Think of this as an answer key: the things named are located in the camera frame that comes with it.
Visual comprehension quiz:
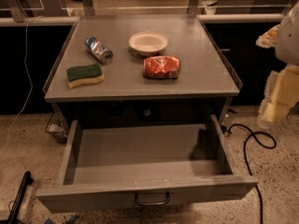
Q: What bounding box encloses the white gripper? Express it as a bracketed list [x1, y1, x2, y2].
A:
[256, 2, 299, 129]

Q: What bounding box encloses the red coke can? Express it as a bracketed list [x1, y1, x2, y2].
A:
[143, 56, 180, 79]

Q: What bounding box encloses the grey cabinet with top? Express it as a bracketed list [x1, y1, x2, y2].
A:
[45, 14, 240, 118]

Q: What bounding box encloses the open grey top drawer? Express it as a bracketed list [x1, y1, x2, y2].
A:
[36, 117, 258, 213]

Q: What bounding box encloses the blue silver soda can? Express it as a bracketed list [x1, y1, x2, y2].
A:
[85, 36, 113, 64]

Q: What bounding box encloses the white bowl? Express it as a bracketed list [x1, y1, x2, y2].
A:
[129, 32, 168, 56]

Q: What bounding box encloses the green yellow sponge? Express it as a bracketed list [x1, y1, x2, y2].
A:
[66, 63, 105, 89]

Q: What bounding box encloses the black stand on floor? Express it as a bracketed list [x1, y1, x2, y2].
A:
[7, 171, 33, 224]

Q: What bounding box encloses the black floor cable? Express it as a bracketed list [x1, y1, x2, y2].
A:
[224, 123, 278, 224]

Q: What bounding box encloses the metal railing frame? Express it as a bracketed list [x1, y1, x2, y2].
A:
[1, 0, 298, 26]

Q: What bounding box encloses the metal drawer handle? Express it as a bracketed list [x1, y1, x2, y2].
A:
[135, 191, 171, 207]

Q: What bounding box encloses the wire basket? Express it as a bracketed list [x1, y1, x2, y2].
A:
[45, 113, 67, 144]

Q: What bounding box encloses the white hanging cable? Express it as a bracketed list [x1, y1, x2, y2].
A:
[0, 16, 43, 161]

